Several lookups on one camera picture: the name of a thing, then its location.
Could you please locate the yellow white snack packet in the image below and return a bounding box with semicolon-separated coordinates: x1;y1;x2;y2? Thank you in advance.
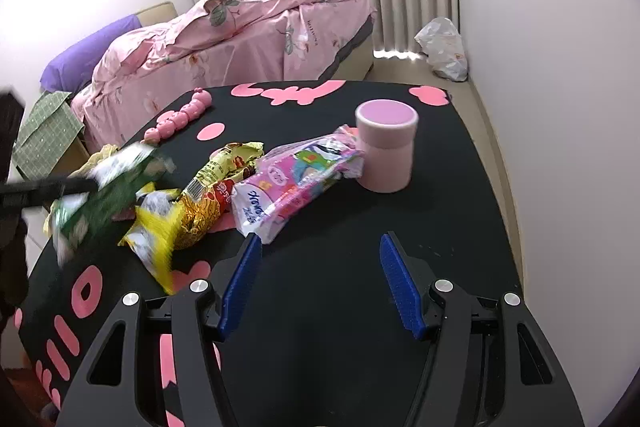
119;183;182;295

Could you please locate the pink floral bed duvet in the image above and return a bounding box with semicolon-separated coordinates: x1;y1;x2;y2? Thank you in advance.
72;0;376;153

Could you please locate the pink white wipes pack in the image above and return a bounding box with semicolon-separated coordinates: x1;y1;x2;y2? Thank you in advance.
231;126;364;244

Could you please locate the pink cylindrical cup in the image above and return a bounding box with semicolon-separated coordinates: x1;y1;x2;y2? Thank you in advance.
355;98;419;193

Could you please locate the yellow plastic trash bag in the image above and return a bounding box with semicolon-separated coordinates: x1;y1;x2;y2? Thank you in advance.
70;144;119;176

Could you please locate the cardboard bedside box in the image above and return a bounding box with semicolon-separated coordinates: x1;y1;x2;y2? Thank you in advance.
51;136;89;176

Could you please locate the white plastic bag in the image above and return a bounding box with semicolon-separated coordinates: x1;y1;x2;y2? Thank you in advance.
414;17;469;82

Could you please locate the yellow red noodle snack bag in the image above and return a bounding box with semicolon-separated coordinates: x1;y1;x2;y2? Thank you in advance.
175;142;264;249

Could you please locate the green white snack bag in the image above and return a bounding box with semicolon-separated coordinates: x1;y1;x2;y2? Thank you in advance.
50;143;176;265

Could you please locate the green checked cloth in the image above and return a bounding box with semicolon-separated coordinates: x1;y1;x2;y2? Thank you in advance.
12;91;84;179

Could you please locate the purple pillow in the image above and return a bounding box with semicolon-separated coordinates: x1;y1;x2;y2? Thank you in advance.
40;14;142;94

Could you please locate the pink caterpillar toy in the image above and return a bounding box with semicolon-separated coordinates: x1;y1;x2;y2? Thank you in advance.
143;88;213;145

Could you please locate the beige bed headboard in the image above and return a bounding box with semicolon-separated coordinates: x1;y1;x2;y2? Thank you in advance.
136;1;178;26

